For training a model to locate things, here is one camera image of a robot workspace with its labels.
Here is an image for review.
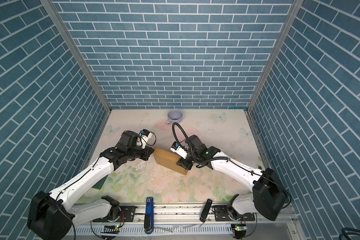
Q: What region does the brown cardboard box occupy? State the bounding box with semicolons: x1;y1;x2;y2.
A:
153;148;188;175

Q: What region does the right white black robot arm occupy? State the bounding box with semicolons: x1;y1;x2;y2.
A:
171;135;289;221

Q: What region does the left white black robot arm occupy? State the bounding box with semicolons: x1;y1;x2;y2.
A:
27;129;155;240

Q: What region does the lavender ceramic cup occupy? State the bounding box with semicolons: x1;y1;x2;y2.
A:
166;109;184;125

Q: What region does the green rectangular block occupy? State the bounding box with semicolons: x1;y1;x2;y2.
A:
92;175;108;190

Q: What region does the black handheld device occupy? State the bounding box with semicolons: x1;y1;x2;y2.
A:
200;199;213;223

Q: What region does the blue black handheld tool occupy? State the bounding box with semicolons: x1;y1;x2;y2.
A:
144;197;154;235

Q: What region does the left green controller board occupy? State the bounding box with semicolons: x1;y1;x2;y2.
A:
101;225;120;235

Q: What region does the green controller board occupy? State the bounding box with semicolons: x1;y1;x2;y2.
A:
101;225;120;235
231;224;247;232

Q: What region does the right green controller board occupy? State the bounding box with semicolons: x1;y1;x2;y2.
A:
231;224;247;232

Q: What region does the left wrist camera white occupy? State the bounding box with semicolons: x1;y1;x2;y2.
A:
140;129;153;149

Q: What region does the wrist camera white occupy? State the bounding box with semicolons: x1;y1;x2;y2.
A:
140;129;153;149
171;142;188;159

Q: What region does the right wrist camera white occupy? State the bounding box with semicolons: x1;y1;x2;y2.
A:
171;142;188;159

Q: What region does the aluminium front rail frame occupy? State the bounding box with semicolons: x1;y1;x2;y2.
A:
61;203;305;240

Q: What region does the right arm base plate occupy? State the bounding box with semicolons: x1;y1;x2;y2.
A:
211;205;256;222

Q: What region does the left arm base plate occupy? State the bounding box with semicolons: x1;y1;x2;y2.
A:
93;206;137;223

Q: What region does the white slotted cable duct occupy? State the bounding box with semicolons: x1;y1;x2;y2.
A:
67;224;233;237

